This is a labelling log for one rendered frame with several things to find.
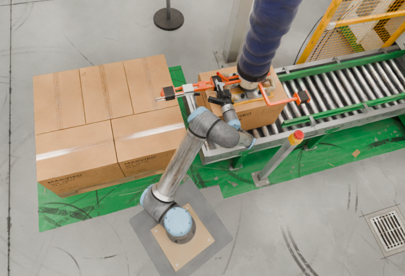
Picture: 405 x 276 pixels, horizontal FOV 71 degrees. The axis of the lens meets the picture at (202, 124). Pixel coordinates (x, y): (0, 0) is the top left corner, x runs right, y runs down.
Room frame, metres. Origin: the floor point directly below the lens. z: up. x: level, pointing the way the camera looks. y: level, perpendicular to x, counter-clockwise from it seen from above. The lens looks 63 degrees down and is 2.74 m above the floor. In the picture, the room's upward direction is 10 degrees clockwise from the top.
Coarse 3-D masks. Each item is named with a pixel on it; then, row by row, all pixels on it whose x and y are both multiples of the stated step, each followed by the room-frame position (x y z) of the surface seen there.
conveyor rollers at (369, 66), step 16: (368, 64) 2.14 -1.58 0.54; (384, 64) 2.19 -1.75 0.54; (288, 80) 1.78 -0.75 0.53; (320, 80) 1.83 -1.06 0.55; (336, 80) 1.86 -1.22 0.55; (352, 80) 1.91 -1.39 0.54; (368, 80) 1.95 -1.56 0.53; (192, 96) 1.40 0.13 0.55; (288, 96) 1.58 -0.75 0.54; (320, 96) 1.64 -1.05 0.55; (336, 96) 1.67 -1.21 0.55; (352, 96) 1.71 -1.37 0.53; (384, 96) 1.76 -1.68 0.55; (288, 112) 1.40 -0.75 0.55; (304, 112) 1.44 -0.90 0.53; (352, 112) 1.53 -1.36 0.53; (256, 128) 1.19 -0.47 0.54; (272, 128) 1.22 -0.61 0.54; (208, 144) 0.96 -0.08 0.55
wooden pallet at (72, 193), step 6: (162, 168) 0.82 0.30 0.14; (138, 174) 0.73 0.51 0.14; (144, 174) 0.77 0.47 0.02; (150, 174) 0.78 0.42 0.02; (156, 174) 0.79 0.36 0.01; (114, 180) 0.63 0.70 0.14; (120, 180) 0.65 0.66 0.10; (126, 180) 0.67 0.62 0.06; (132, 180) 0.69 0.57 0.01; (90, 186) 0.55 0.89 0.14; (96, 186) 0.58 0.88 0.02; (102, 186) 0.59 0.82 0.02; (108, 186) 0.60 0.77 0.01; (66, 192) 0.46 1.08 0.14; (72, 192) 0.48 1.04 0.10; (78, 192) 0.50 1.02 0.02; (84, 192) 0.51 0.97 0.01
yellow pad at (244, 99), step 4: (264, 88) 1.31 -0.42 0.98; (240, 92) 1.24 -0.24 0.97; (244, 92) 1.24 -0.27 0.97; (260, 92) 1.25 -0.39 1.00; (240, 96) 1.20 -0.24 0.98; (244, 96) 1.19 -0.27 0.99; (256, 96) 1.22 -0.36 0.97; (260, 96) 1.23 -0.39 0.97; (268, 96) 1.24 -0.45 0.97; (272, 96) 1.25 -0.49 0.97; (232, 100) 1.16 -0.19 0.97; (240, 100) 1.17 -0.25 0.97; (244, 100) 1.17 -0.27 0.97; (248, 100) 1.18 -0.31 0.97; (252, 100) 1.19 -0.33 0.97; (256, 100) 1.20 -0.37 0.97; (236, 104) 1.13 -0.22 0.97; (240, 104) 1.14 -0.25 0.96
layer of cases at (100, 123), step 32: (128, 64) 1.63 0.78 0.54; (160, 64) 1.70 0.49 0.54; (64, 96) 1.18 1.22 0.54; (96, 96) 1.24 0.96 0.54; (128, 96) 1.29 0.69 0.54; (160, 96) 1.35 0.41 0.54; (64, 128) 0.89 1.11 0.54; (96, 128) 0.94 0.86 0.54; (128, 128) 0.98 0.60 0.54; (160, 128) 1.03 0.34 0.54; (64, 160) 0.62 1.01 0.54; (96, 160) 0.67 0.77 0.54; (128, 160) 0.71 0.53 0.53; (160, 160) 0.82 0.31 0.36
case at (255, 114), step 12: (204, 72) 1.38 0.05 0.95; (264, 84) 1.36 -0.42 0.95; (276, 84) 1.38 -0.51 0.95; (204, 96) 1.20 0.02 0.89; (276, 96) 1.27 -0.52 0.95; (216, 108) 1.07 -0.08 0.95; (240, 108) 1.11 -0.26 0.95; (252, 108) 1.13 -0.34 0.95; (264, 108) 1.18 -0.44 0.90; (276, 108) 1.23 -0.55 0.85; (240, 120) 1.10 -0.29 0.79; (252, 120) 1.15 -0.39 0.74; (264, 120) 1.21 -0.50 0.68
